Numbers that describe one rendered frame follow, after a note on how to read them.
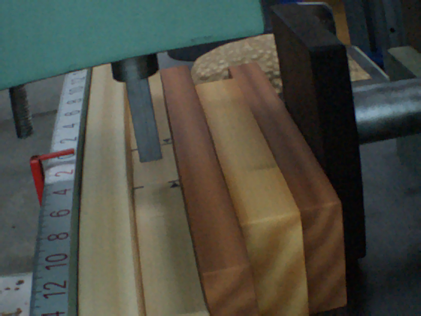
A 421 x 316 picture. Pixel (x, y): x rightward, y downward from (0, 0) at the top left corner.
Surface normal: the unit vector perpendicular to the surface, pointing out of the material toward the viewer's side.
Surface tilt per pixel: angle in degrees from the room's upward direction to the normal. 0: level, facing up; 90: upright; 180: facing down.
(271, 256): 90
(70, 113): 0
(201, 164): 0
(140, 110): 90
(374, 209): 0
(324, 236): 90
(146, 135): 90
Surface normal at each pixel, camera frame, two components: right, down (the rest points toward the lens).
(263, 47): -0.13, -0.77
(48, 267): -0.15, -0.92
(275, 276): 0.11, 0.34
